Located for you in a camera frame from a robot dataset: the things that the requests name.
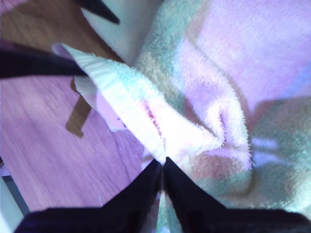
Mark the pastel white terry tea towel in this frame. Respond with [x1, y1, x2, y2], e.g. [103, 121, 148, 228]
[52, 0, 311, 233]

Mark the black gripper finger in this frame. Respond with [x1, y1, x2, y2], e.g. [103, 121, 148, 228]
[79, 0, 121, 25]
[92, 160, 163, 233]
[0, 40, 88, 80]
[164, 157, 239, 233]

